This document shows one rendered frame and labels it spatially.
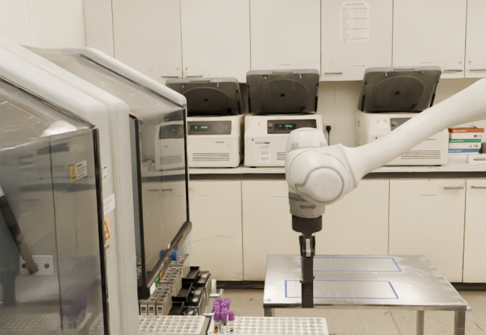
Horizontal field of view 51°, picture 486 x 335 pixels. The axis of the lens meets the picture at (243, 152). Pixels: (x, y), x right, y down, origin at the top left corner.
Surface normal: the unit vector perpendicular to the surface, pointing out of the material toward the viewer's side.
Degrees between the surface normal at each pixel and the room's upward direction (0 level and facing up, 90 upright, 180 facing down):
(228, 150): 90
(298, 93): 142
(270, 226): 90
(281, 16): 90
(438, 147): 90
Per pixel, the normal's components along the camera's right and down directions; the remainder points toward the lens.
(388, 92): -0.04, 0.86
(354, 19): -0.08, 0.12
